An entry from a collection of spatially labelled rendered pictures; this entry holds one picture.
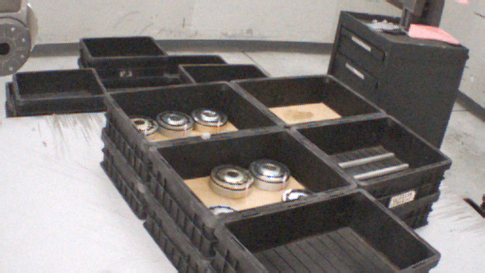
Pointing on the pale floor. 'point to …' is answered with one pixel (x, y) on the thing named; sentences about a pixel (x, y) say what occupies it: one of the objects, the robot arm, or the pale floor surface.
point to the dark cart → (399, 72)
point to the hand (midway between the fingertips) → (457, 21)
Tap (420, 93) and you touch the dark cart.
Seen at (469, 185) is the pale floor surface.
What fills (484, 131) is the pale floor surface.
